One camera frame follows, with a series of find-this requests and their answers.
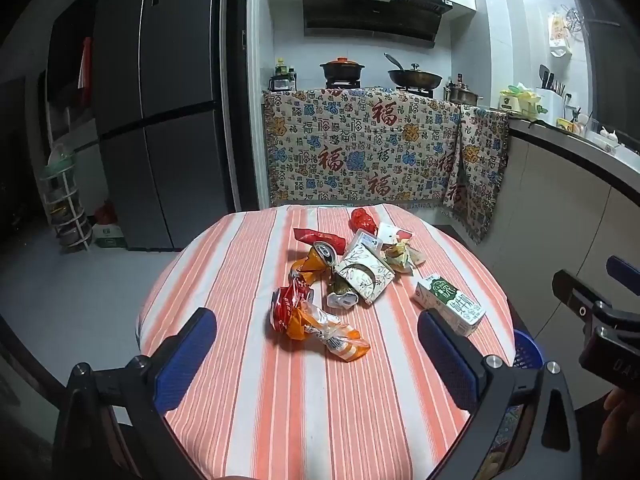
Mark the black clay pot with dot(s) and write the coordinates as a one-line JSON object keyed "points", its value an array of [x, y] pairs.
{"points": [[342, 69]]}

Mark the person's right hand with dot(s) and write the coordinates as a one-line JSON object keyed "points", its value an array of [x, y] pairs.
{"points": [[622, 420]]}

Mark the condiment bottles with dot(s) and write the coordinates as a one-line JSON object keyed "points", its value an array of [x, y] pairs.
{"points": [[282, 77]]}

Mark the hanging wall bag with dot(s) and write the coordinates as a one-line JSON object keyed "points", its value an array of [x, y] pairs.
{"points": [[559, 35]]}

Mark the striped pink tablecloth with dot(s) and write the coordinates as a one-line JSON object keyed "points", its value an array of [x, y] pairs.
{"points": [[310, 410]]}

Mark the orange white snack bag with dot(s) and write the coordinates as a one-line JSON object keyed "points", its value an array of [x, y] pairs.
{"points": [[325, 332]]}

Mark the white packet with red print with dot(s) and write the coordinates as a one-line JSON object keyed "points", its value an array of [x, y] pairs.
{"points": [[392, 234]]}

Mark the large printed cloth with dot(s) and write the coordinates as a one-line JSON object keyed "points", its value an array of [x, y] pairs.
{"points": [[350, 150]]}

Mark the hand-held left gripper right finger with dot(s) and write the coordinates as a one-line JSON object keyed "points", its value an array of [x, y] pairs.
{"points": [[447, 360]]}

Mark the black wok with lid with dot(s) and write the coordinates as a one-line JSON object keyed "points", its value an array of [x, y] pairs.
{"points": [[415, 77]]}

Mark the steel pot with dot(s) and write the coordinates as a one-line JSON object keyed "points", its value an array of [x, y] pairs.
{"points": [[462, 95]]}

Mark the brown food wrapper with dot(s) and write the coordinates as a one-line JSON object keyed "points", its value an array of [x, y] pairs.
{"points": [[402, 257]]}

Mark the green white milk carton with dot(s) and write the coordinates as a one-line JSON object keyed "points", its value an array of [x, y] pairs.
{"points": [[450, 306]]}

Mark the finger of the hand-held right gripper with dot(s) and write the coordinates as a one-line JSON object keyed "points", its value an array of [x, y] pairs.
{"points": [[622, 267], [575, 295]]}

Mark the crushed white can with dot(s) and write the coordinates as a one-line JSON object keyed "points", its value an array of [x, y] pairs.
{"points": [[342, 300]]}

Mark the floor rack with bowls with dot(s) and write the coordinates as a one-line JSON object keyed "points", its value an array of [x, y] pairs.
{"points": [[62, 205]]}

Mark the red white floor box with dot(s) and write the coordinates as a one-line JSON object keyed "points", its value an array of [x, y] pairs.
{"points": [[107, 227]]}

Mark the red wrapper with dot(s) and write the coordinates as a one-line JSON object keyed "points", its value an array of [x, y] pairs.
{"points": [[362, 220]]}

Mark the grey kitchen countertop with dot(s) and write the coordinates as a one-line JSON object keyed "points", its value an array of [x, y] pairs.
{"points": [[575, 147]]}

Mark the crushed red can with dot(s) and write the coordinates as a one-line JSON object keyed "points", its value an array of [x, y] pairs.
{"points": [[287, 305]]}

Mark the green yellow container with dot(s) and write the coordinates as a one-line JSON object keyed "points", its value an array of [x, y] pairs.
{"points": [[517, 100]]}

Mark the grey refrigerator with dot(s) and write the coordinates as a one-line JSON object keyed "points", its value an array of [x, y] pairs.
{"points": [[160, 110]]}

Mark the red snack packet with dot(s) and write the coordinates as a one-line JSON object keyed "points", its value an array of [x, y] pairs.
{"points": [[320, 239]]}

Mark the patterned paper box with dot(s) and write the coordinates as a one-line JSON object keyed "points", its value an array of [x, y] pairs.
{"points": [[362, 277]]}

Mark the clear plastic box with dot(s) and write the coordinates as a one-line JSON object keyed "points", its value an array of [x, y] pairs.
{"points": [[365, 246]]}

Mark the white knife holder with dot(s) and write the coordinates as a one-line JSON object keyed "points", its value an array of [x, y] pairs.
{"points": [[550, 102]]}

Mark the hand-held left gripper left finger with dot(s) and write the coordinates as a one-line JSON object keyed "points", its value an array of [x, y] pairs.
{"points": [[182, 360]]}

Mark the red hanging cloth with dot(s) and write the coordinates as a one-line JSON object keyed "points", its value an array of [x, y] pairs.
{"points": [[85, 65]]}

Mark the black range hood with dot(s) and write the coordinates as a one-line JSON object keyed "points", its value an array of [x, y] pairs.
{"points": [[370, 15]]}

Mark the blue plastic basket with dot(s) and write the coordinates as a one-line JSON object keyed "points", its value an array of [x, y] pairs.
{"points": [[527, 355]]}

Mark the white lower cabinet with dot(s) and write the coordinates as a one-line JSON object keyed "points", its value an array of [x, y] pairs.
{"points": [[560, 210]]}

